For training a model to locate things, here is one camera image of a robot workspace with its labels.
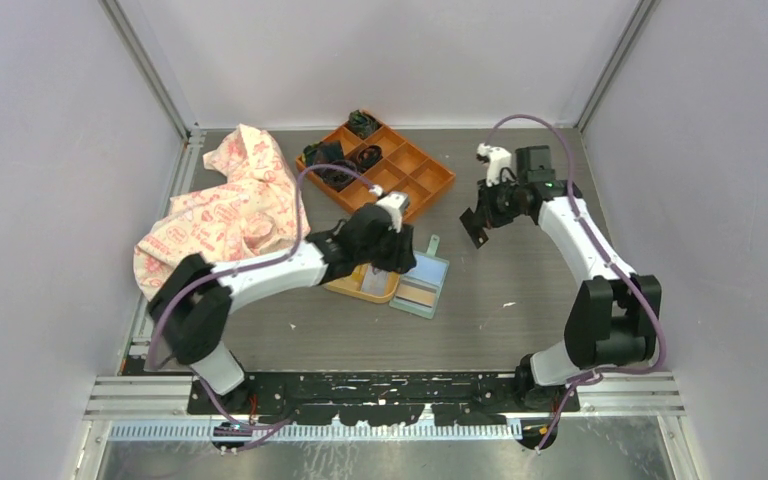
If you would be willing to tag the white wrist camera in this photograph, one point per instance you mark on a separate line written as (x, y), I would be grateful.
(395, 203)
(498, 162)

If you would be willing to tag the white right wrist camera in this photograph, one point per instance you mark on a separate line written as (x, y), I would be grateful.
(498, 162)

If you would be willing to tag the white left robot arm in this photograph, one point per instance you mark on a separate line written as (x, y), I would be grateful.
(192, 307)

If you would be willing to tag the white credit card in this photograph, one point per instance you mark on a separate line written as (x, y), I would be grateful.
(375, 282)

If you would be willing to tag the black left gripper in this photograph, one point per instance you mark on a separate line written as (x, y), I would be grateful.
(402, 258)

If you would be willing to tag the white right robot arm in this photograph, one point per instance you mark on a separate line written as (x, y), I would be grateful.
(610, 321)

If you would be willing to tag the coiled black belt small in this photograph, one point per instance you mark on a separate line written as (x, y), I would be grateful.
(367, 158)

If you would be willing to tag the orange compartment tray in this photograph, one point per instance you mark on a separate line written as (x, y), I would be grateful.
(404, 167)

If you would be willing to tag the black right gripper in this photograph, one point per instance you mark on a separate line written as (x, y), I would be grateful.
(484, 213)

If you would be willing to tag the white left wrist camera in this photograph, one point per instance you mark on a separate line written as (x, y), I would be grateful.
(395, 203)

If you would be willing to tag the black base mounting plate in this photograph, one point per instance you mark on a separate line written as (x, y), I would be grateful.
(383, 398)

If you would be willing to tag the pink patterned cloth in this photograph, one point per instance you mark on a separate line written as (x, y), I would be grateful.
(252, 213)

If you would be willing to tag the orange credit card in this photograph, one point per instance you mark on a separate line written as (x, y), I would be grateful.
(418, 294)

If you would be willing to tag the green card holder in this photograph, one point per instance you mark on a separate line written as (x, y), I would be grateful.
(430, 270)

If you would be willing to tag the aluminium frame rail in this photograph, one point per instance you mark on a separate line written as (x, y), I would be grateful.
(154, 409)

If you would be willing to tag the yellow oval dish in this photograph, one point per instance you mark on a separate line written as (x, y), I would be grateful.
(350, 286)

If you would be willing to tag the dark folded fabric item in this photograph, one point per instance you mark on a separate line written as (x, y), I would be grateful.
(324, 152)

